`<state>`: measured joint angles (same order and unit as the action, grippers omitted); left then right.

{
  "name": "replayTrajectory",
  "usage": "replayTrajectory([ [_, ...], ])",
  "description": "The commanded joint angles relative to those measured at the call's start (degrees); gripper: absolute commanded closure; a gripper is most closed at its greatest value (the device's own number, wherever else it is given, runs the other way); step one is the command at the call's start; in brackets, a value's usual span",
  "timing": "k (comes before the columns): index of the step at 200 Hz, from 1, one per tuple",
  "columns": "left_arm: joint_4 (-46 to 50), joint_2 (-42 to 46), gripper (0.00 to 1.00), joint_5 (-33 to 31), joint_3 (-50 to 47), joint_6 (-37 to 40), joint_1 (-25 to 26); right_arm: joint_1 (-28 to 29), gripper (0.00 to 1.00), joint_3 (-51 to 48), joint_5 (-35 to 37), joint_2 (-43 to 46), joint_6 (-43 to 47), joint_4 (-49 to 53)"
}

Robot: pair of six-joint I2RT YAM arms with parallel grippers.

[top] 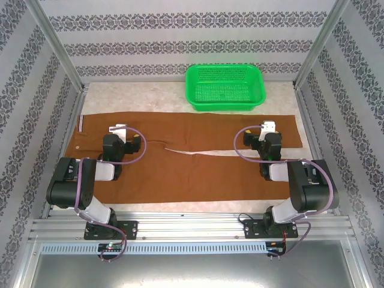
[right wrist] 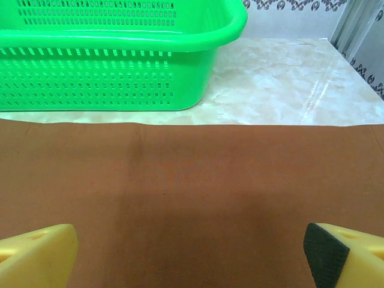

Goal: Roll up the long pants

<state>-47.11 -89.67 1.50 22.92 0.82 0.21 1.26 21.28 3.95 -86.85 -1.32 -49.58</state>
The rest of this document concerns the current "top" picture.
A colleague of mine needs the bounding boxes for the brown long pants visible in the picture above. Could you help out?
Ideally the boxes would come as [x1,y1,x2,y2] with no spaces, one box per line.
[64,111,304,205]

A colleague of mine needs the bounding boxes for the green plastic mesh basket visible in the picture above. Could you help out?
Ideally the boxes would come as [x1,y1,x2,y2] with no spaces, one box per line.
[184,63,268,113]

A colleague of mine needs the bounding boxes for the grey metal panel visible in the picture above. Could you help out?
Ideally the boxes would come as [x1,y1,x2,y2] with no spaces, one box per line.
[29,239,358,288]

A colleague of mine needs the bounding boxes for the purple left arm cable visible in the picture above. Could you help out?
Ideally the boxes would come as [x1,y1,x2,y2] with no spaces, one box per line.
[73,125,148,262]

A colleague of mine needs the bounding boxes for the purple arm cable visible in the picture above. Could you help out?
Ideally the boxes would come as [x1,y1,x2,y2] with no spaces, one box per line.
[233,125,334,259]
[73,125,148,262]

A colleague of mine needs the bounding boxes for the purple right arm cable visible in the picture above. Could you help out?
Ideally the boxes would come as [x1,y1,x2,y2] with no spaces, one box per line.
[233,125,334,259]

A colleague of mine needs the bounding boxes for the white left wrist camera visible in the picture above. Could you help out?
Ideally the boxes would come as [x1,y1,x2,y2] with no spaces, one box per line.
[108,123,129,142]

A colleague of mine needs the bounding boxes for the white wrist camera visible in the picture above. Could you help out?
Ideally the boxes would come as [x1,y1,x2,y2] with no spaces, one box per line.
[259,120,277,142]
[108,123,129,142]

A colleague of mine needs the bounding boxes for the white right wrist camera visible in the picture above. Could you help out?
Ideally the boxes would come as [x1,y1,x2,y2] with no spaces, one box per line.
[259,120,277,142]

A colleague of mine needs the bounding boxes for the aluminium side rail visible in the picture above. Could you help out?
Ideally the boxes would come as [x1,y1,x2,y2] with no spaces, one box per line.
[294,83,343,216]
[41,86,89,219]

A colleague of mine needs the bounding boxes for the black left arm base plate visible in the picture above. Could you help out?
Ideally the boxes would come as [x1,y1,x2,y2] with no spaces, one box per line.
[83,220,139,241]

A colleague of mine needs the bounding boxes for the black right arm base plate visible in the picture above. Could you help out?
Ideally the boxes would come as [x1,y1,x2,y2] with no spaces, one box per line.
[242,218,299,240]

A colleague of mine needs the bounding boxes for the aluminium mounting rail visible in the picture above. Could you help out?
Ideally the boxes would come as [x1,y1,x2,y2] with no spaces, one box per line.
[28,211,356,241]

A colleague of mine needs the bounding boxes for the slotted grey cable duct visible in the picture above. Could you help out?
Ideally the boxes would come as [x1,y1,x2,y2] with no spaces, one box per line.
[40,242,268,254]

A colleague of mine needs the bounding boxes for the aluminium frame post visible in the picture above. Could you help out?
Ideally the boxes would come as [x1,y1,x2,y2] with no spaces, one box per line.
[28,0,88,91]
[292,0,351,88]

